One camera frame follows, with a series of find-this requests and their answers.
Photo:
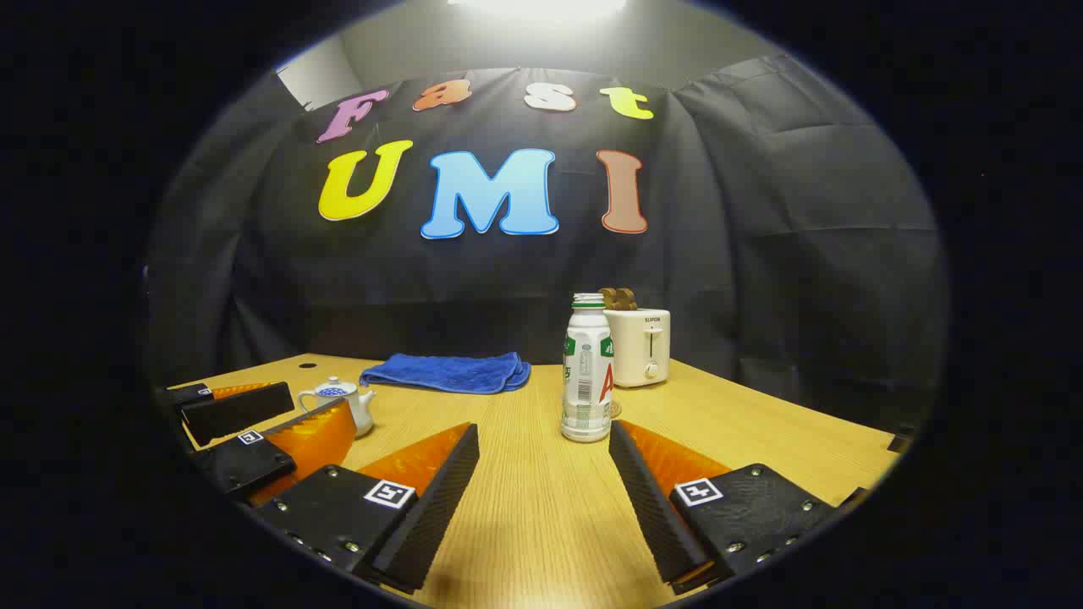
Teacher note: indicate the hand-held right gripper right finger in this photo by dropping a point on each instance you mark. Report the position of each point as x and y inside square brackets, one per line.
[647, 507]

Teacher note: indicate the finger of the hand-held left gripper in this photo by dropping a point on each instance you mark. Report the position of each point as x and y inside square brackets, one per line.
[245, 465]
[245, 410]

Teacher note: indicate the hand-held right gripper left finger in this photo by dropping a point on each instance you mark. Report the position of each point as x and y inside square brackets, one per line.
[440, 507]

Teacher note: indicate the white blue teacup lid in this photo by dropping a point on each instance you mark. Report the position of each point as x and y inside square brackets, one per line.
[336, 389]

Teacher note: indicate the white teacup with spout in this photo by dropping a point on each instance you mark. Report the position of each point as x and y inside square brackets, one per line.
[362, 414]

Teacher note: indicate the white water bottle green label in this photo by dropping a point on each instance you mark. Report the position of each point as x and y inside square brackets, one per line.
[586, 372]

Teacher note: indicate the blue towel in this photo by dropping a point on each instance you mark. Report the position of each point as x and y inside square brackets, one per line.
[448, 372]

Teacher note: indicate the white toaster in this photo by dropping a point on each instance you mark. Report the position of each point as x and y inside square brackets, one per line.
[634, 347]

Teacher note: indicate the black backdrop cloth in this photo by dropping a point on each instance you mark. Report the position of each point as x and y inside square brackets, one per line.
[744, 254]

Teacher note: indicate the ceiling light panel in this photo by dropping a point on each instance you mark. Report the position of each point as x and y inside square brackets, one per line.
[541, 7]

